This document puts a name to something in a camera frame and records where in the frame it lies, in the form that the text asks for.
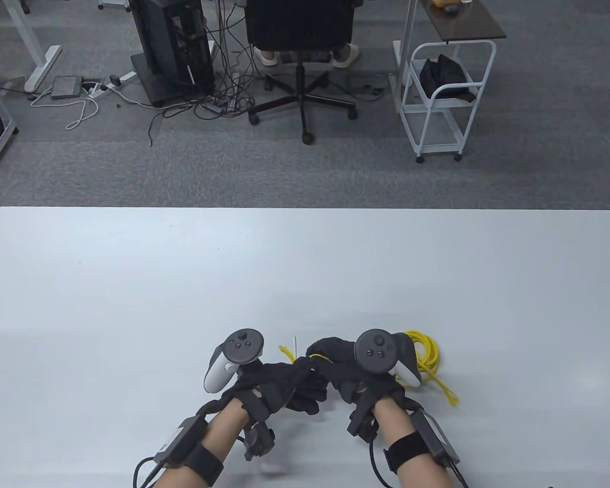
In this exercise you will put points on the person's left hand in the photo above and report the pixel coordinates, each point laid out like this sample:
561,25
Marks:
279,381

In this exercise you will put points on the person's right hand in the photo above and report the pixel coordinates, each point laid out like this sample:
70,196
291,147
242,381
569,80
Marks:
335,371

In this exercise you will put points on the person's right forearm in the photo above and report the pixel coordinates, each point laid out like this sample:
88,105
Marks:
391,417

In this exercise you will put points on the grey white handheld controller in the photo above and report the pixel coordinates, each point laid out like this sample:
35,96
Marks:
376,351
241,345

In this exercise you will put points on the black sensor box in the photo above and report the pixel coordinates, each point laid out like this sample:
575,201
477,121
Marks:
180,439
432,434

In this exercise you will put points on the white rolling cart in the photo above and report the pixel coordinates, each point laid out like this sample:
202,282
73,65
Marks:
467,23
433,127

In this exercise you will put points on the black bag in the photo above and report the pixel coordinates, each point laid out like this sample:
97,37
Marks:
442,76

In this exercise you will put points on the white power strip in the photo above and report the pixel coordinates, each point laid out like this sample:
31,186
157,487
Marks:
122,79

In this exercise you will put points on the black office chair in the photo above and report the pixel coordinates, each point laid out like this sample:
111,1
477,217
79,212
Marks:
300,20

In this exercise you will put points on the grey flat box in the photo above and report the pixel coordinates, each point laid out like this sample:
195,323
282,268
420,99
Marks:
66,87

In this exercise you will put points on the black computer tower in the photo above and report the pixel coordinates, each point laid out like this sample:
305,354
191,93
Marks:
155,35

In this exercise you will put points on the small yellow object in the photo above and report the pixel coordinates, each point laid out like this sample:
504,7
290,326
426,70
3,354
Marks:
445,3

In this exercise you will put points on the white desk leg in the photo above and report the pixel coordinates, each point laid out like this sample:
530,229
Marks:
35,61

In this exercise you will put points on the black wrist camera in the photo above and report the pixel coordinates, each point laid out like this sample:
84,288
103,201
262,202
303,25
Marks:
259,442
361,422

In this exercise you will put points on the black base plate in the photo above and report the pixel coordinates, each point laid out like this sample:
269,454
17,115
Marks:
155,94

